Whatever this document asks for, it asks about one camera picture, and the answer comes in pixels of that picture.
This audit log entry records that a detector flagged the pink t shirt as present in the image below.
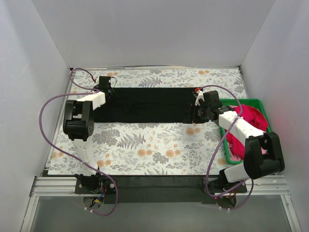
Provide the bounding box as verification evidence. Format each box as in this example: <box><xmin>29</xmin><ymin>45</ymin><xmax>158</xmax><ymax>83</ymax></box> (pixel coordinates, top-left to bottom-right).
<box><xmin>224</xmin><ymin>105</ymin><xmax>268</xmax><ymax>162</ymax></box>

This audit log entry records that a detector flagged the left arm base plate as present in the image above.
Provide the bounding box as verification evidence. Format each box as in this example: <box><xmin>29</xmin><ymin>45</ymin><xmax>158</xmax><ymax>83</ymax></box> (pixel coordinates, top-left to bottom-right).
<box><xmin>74</xmin><ymin>174</ymin><xmax>117</xmax><ymax>194</ymax></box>

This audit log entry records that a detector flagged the aluminium frame rail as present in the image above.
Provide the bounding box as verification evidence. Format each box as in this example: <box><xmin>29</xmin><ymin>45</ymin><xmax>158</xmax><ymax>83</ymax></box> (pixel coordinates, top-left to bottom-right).
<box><xmin>30</xmin><ymin>175</ymin><xmax>290</xmax><ymax>196</ymax></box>

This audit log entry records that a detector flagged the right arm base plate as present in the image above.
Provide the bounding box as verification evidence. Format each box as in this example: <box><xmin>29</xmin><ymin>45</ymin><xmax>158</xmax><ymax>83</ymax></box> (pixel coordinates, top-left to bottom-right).
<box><xmin>197</xmin><ymin>175</ymin><xmax>247</xmax><ymax>195</ymax></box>

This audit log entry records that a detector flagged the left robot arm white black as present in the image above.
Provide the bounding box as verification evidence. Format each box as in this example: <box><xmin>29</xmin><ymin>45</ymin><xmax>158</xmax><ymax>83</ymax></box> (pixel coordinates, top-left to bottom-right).
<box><xmin>63</xmin><ymin>76</ymin><xmax>112</xmax><ymax>176</ymax></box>

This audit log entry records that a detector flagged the black t shirt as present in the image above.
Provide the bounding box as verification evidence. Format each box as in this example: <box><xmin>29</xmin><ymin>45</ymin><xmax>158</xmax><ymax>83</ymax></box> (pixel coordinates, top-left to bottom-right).
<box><xmin>94</xmin><ymin>87</ymin><xmax>196</xmax><ymax>123</ymax></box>

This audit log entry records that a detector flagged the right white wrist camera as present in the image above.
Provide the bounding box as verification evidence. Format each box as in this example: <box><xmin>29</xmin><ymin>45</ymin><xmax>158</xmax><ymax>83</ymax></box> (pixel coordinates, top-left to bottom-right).
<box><xmin>194</xmin><ymin>88</ymin><xmax>205</xmax><ymax>106</ymax></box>

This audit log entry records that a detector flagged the green plastic bin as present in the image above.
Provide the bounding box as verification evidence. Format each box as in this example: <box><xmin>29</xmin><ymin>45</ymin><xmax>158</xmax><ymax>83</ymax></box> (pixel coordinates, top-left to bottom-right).
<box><xmin>215</xmin><ymin>99</ymin><xmax>271</xmax><ymax>166</ymax></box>

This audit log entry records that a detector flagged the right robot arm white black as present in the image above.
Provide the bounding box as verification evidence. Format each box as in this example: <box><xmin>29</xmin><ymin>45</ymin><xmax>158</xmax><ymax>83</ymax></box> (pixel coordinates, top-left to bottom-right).
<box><xmin>184</xmin><ymin>88</ymin><xmax>285</xmax><ymax>192</ymax></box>

